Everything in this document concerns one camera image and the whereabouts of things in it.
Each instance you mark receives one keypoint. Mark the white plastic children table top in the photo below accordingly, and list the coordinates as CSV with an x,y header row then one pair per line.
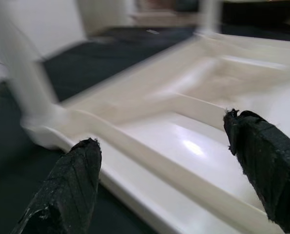
x,y
171,146

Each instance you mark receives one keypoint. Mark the beige cloth-covered bench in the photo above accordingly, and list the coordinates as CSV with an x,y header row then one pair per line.
x,y
164,18

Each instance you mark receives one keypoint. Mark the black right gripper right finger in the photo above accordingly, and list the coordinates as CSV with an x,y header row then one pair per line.
x,y
269,165

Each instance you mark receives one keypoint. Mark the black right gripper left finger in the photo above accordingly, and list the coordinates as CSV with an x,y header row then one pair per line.
x,y
69,195

